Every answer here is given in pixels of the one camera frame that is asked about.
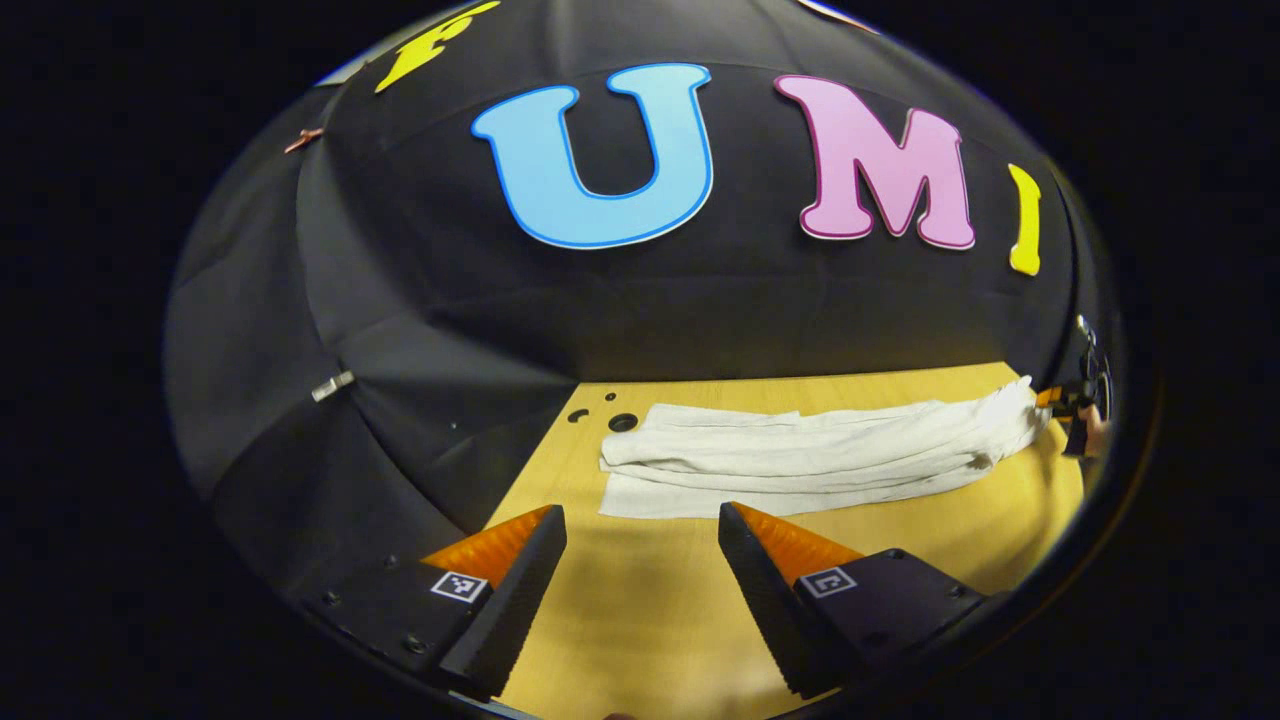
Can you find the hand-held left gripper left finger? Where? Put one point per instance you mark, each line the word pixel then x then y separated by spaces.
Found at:
pixel 515 605

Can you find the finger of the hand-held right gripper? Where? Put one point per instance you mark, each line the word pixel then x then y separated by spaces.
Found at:
pixel 1050 398

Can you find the copper metal clip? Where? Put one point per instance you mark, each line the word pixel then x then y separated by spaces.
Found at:
pixel 303 139

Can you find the silver metal clip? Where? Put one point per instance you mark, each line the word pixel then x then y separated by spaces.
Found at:
pixel 332 385

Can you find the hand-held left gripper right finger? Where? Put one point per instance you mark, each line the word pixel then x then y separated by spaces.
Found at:
pixel 765 605

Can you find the black backdrop cloth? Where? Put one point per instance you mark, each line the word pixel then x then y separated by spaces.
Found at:
pixel 450 300

